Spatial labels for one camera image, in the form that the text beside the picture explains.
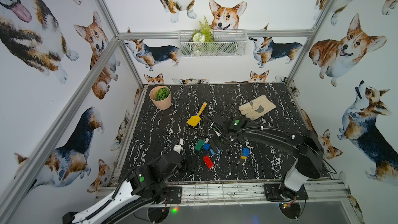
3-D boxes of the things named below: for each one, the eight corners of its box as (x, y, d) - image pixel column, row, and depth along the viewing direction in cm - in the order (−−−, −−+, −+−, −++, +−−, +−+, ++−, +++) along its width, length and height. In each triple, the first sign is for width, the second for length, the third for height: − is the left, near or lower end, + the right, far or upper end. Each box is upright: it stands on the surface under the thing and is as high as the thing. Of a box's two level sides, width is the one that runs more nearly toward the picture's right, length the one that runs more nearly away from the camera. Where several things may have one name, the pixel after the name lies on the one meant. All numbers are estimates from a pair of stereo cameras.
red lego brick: (209, 169, 83) (209, 168, 82) (202, 158, 87) (202, 157, 85) (214, 165, 85) (214, 164, 83) (207, 155, 88) (207, 154, 87)
